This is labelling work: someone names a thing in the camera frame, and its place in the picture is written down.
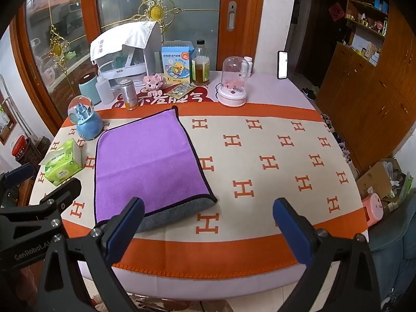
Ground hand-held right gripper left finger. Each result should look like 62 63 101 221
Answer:
38 197 145 312

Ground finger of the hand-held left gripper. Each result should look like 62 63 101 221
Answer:
39 178 82 217
0 164 35 208

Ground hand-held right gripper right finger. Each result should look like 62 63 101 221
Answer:
272 197 381 312

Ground purple towel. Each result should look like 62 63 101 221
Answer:
94 107 218 235

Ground red container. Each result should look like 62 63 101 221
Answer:
12 135 28 158

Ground green tissue pack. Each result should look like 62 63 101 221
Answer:
43 138 84 183

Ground orange patterned blanket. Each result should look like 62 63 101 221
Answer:
29 106 370 271

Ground blue snow globe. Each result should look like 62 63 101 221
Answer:
67 95 104 141

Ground row of shoes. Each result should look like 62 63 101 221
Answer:
320 112 359 178

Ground cardboard box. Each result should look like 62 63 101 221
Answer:
356 157 407 203

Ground teal canister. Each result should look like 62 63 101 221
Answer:
78 74 102 106

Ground teal sofa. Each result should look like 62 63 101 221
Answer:
367 188 416 312

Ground white squeeze bottle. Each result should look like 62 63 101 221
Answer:
95 75 115 105

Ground metal can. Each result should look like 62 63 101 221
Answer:
119 79 139 111

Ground gold door ornament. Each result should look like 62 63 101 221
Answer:
136 0 183 28
46 0 71 74

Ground black shoes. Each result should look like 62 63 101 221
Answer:
301 86 321 101

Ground white printed table cover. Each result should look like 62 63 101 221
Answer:
112 71 321 113

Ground white bottle drying rack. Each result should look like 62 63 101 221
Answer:
96 23 163 89

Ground pink toy pig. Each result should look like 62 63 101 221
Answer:
144 74 167 91

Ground blister pill pack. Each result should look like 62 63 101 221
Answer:
167 83 196 97

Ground pink dome music box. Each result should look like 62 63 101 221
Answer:
217 56 248 107

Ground wooden cabinet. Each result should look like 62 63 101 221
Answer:
316 0 416 184

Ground smartphone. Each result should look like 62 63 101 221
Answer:
277 51 289 80

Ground white plastic bag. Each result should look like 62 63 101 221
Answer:
90 21 157 66

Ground blue duck print box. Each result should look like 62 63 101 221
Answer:
161 41 196 86

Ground brown glass bottle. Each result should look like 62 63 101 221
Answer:
191 40 212 87

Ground wooden glass sliding door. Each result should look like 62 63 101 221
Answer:
10 0 267 131

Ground red paper door decoration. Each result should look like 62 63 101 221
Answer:
328 1 344 23

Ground silver door handle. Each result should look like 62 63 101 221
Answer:
226 1 238 33

